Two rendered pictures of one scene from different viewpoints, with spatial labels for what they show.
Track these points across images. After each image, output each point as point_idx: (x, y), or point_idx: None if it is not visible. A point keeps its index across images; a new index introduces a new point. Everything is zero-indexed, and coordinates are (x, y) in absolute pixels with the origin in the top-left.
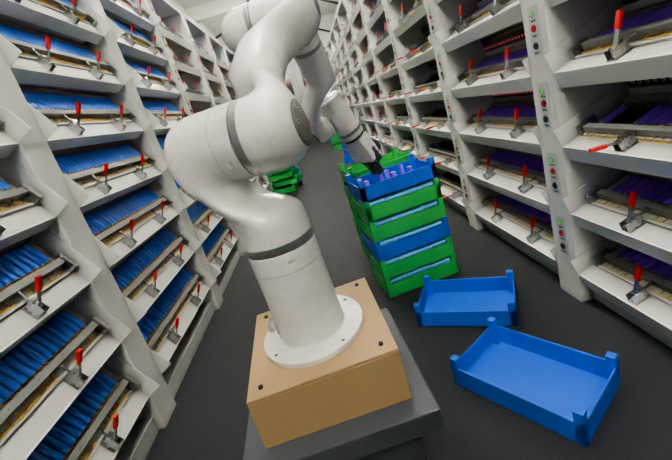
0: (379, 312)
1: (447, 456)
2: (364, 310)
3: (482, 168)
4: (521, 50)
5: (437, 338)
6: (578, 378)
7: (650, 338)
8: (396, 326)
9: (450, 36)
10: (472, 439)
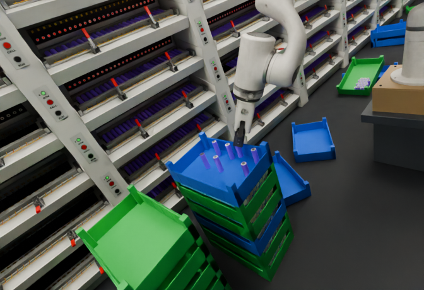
0: (384, 74)
1: (370, 142)
2: (389, 75)
3: (142, 177)
4: (138, 67)
5: (313, 181)
6: (300, 137)
7: (265, 135)
8: (367, 105)
9: (48, 69)
10: (354, 142)
